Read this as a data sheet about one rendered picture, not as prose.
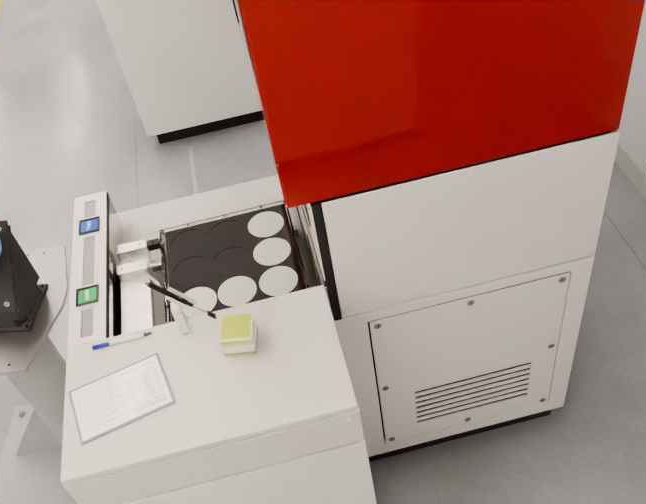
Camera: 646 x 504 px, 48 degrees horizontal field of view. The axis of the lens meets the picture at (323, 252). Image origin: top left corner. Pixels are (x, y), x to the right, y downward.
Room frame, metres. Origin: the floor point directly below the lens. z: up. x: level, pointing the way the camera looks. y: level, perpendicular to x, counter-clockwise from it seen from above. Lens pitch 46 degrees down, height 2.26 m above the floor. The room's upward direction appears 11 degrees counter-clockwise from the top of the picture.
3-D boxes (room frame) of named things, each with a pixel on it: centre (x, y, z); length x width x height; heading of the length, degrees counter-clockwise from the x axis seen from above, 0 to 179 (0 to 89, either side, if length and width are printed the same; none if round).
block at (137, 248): (1.46, 0.51, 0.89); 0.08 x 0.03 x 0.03; 94
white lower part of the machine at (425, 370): (1.57, -0.31, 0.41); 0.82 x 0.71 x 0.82; 4
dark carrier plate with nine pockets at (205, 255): (1.34, 0.24, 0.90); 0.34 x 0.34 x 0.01; 4
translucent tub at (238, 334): (1.01, 0.22, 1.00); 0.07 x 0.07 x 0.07; 83
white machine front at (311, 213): (1.54, 0.03, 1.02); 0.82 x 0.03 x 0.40; 4
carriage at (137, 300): (1.30, 0.50, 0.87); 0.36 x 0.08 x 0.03; 4
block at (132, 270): (1.38, 0.51, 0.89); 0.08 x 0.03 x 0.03; 94
